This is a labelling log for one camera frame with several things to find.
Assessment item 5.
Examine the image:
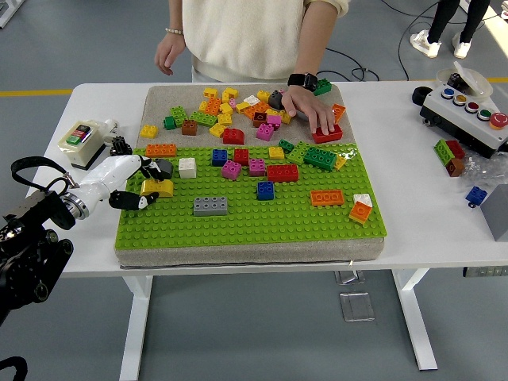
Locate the person's left hand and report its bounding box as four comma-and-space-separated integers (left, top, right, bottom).
280, 86, 338, 136

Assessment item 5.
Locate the person's right hand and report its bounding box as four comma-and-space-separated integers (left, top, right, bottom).
154, 33, 187, 76

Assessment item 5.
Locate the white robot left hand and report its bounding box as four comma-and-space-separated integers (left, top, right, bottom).
76, 154, 164, 214

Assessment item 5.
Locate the red eight-stud brick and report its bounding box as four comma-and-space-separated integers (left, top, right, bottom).
310, 123, 344, 145
266, 163, 300, 184

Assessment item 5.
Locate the yellow arched brick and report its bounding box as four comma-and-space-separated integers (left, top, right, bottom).
140, 178, 175, 199

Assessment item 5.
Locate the dark green eight-stud brick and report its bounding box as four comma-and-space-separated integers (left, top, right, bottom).
313, 78, 334, 98
303, 145, 339, 172

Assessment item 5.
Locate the light green eight-stud brick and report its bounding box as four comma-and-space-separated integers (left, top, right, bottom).
286, 141, 310, 166
189, 110, 219, 128

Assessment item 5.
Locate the orange toy brick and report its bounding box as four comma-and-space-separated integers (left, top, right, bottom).
242, 101, 271, 121

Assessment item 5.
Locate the white four-stud brick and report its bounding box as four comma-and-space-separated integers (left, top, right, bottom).
178, 157, 198, 179

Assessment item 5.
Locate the red arched brick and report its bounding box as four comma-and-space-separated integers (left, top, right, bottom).
222, 127, 246, 145

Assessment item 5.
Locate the orange and yellow brick stack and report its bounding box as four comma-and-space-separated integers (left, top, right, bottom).
348, 201, 373, 227

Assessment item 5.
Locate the green studded baseplate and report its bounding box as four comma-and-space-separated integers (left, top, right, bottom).
113, 142, 388, 249

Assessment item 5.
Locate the red toy brick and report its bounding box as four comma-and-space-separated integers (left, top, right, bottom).
444, 139, 467, 160

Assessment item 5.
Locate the black wristwatch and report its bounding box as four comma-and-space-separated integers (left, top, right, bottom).
287, 72, 320, 94

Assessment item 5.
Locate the black gear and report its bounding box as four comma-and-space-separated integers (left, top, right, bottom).
109, 135, 133, 157

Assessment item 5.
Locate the person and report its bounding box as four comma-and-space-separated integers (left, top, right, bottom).
410, 0, 492, 60
181, 0, 351, 83

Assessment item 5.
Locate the black tape roll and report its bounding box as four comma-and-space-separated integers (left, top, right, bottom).
411, 86, 434, 107

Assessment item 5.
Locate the white table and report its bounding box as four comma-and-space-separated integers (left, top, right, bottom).
0, 81, 508, 381

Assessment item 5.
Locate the white push-button control box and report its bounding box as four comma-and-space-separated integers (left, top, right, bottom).
419, 84, 508, 159

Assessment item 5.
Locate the grey-brown foam mat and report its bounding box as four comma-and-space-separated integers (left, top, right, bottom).
113, 83, 388, 270

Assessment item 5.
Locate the clear plastic container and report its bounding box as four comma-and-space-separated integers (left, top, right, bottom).
435, 60, 494, 99

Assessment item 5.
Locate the crumpled clear plastic bag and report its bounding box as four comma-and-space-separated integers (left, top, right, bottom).
456, 152, 508, 190

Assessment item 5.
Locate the table control panel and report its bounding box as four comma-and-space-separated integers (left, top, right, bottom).
461, 265, 508, 279

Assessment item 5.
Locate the cream switch box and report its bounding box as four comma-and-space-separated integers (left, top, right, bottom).
57, 119, 107, 171

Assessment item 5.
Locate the black floor cable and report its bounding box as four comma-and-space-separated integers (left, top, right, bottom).
317, 46, 373, 83
397, 0, 444, 82

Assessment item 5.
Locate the white furniture frame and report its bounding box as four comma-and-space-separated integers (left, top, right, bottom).
0, 0, 20, 29

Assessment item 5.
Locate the blue brick with ring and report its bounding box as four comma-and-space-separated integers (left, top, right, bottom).
464, 185, 489, 208

